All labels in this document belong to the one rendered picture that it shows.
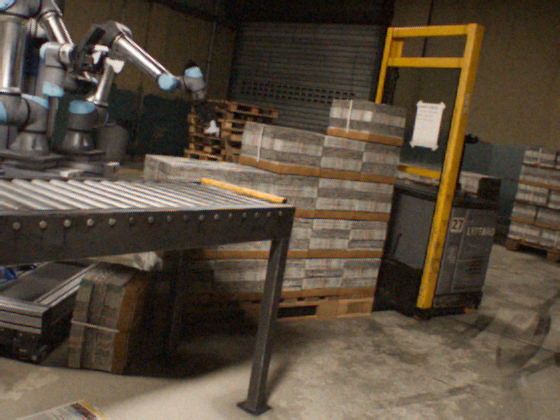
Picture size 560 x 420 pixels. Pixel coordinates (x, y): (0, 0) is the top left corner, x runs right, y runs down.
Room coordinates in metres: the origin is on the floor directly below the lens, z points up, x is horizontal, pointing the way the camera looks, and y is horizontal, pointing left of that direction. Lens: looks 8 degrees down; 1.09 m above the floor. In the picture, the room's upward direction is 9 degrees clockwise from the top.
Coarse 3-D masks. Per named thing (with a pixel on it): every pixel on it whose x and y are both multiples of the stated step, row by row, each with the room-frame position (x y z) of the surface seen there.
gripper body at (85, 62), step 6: (72, 48) 2.01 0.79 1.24; (84, 48) 1.98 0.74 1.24; (72, 54) 2.01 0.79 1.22; (78, 54) 2.02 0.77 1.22; (84, 54) 1.98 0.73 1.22; (90, 54) 1.97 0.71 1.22; (102, 54) 2.00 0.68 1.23; (72, 60) 2.01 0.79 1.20; (78, 60) 2.02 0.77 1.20; (84, 60) 1.98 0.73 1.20; (90, 60) 1.96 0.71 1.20; (102, 60) 2.00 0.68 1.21; (72, 66) 2.02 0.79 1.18; (78, 66) 1.98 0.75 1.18; (84, 66) 1.98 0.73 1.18; (90, 66) 1.97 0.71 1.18; (96, 66) 1.98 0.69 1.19; (102, 66) 2.00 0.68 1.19; (90, 72) 2.02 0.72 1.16; (102, 72) 2.02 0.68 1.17
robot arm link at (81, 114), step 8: (72, 104) 2.78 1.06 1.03; (80, 104) 2.77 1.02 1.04; (88, 104) 2.80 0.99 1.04; (72, 112) 2.77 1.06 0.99; (80, 112) 2.77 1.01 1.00; (88, 112) 2.79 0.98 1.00; (96, 112) 2.87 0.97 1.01; (72, 120) 2.77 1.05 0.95; (80, 120) 2.77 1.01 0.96; (88, 120) 2.79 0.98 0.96; (96, 120) 2.88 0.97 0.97; (80, 128) 2.77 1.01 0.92; (88, 128) 2.80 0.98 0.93
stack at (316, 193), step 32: (160, 160) 2.83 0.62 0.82; (192, 160) 3.03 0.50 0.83; (288, 192) 3.08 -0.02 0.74; (320, 192) 3.21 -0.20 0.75; (352, 192) 3.34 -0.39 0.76; (320, 224) 3.22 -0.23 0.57; (160, 288) 2.69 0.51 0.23; (192, 288) 2.79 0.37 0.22; (224, 288) 2.89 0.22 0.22; (256, 288) 3.01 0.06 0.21; (288, 288) 3.14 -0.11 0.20; (320, 288) 3.27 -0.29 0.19; (160, 320) 2.70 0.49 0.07; (256, 320) 3.03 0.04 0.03; (288, 320) 3.15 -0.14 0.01
